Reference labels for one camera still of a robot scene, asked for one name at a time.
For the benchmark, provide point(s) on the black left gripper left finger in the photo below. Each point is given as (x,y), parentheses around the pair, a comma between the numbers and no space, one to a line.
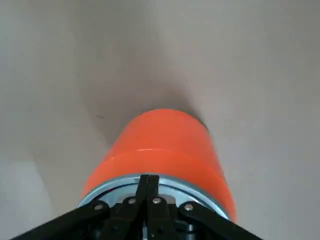
(120,220)

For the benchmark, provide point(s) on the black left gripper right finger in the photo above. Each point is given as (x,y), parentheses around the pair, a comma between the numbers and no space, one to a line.
(160,220)

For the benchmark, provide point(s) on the red trash bin silver lid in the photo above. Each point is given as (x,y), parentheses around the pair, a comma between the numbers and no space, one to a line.
(162,150)

